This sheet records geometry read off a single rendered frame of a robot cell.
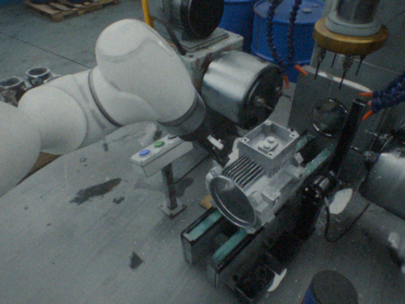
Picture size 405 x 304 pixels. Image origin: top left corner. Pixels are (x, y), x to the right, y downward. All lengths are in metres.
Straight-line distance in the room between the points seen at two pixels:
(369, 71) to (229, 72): 0.45
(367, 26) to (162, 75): 0.57
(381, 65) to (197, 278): 0.85
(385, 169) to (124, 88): 0.65
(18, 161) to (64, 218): 0.93
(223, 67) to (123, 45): 0.68
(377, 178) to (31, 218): 1.04
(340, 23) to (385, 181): 0.40
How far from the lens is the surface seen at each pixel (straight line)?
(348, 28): 0.86
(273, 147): 0.78
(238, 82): 1.02
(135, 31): 0.44
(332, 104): 1.08
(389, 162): 0.86
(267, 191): 0.74
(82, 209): 1.13
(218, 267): 0.79
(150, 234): 1.01
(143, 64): 0.42
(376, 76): 1.14
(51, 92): 0.49
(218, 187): 0.85
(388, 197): 0.89
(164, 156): 0.85
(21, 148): 0.20
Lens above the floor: 1.63
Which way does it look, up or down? 42 degrees down
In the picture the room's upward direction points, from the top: straight up
